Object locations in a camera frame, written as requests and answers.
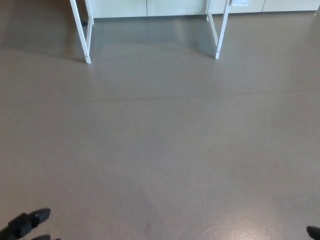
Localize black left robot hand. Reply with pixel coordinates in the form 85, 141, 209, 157
0, 207, 62, 240

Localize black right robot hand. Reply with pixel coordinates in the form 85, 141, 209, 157
306, 225, 320, 240

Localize pale green cabinet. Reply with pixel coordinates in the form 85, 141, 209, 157
88, 0, 320, 19

